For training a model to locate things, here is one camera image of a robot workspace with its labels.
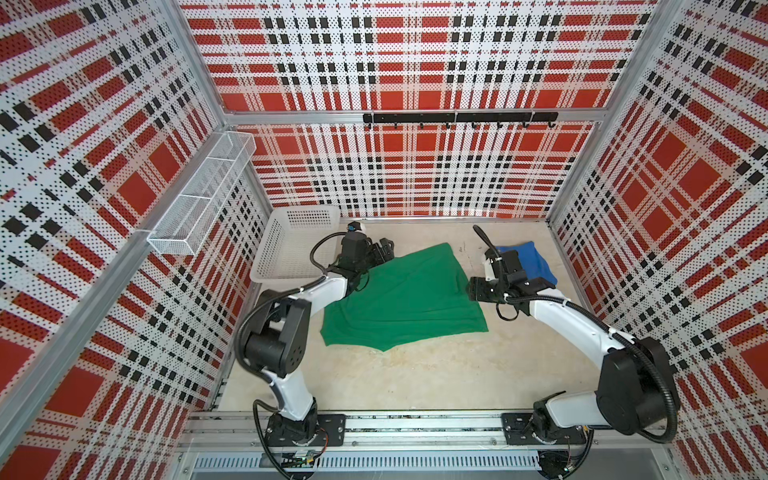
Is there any aluminium front rail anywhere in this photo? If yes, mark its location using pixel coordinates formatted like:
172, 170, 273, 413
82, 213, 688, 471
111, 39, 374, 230
176, 409, 673, 452

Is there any green tank top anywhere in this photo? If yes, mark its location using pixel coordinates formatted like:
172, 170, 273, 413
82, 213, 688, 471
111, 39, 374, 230
320, 243, 488, 352

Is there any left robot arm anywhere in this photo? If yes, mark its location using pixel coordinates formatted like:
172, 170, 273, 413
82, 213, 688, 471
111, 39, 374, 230
233, 222, 395, 422

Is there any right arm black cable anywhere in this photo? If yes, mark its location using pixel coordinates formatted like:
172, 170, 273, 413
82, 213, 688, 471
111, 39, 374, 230
472, 224, 679, 480

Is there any black wall hook rail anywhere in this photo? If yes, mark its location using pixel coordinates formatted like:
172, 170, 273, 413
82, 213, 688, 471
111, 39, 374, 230
362, 111, 559, 126

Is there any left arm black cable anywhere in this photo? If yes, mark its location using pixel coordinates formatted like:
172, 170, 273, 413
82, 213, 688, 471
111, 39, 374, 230
233, 230, 349, 480

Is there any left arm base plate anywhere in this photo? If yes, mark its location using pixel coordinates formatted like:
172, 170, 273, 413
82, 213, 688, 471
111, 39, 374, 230
264, 414, 347, 447

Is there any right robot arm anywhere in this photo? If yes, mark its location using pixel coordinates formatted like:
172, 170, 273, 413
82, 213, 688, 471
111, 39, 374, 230
468, 247, 680, 443

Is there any white plastic laundry basket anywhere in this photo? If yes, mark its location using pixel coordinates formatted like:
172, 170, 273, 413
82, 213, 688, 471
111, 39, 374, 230
250, 205, 340, 286

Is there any blue tank top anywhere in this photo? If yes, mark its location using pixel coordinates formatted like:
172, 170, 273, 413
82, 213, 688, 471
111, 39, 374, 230
498, 241, 558, 286

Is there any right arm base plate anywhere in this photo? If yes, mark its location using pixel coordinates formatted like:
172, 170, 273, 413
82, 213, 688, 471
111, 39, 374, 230
501, 412, 586, 447

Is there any white wire wall shelf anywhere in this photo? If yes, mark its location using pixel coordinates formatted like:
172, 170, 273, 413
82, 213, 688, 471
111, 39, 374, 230
148, 131, 255, 256

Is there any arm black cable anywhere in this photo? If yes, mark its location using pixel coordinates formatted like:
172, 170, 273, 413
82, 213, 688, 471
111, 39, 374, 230
233, 230, 349, 480
472, 224, 679, 480

